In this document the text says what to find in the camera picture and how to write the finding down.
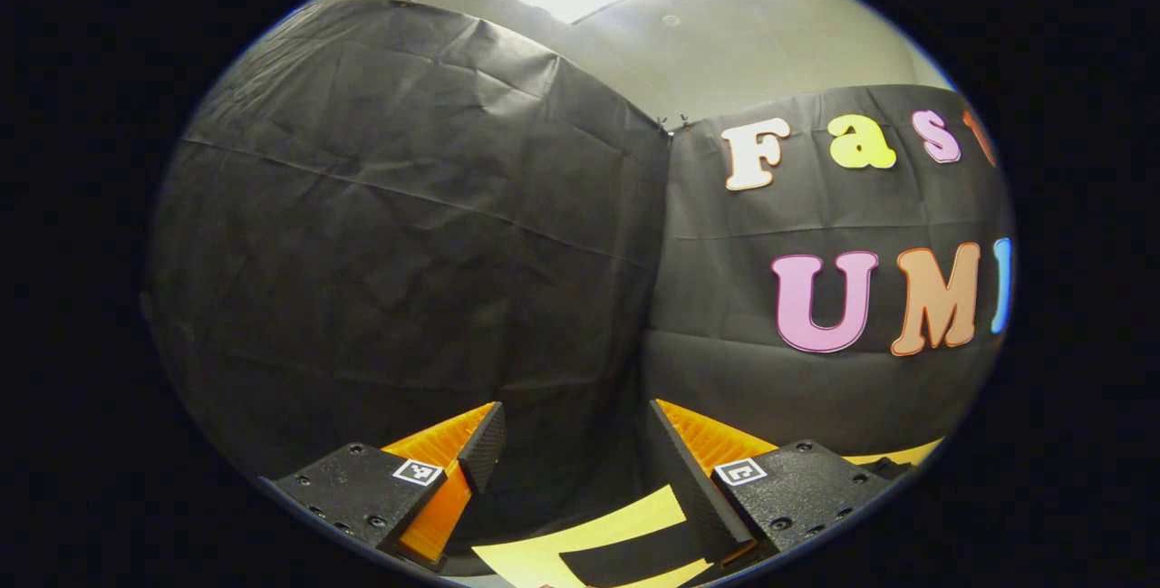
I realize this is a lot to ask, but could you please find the plain black backdrop cloth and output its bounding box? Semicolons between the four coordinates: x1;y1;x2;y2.
145;0;672;553

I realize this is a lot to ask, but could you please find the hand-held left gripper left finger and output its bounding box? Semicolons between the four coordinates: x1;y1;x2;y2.
272;401;507;571

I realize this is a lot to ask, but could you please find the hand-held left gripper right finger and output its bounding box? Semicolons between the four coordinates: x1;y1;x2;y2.
645;400;895;569

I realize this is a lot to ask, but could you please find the black garment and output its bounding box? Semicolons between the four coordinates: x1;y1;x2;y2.
557;523;721;588

